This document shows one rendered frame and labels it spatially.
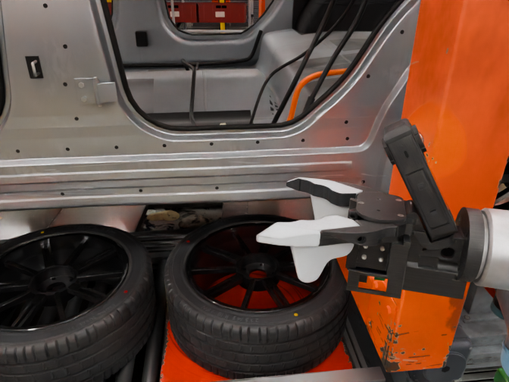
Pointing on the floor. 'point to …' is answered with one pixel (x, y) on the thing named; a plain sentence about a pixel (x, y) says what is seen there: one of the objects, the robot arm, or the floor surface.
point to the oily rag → (193, 221)
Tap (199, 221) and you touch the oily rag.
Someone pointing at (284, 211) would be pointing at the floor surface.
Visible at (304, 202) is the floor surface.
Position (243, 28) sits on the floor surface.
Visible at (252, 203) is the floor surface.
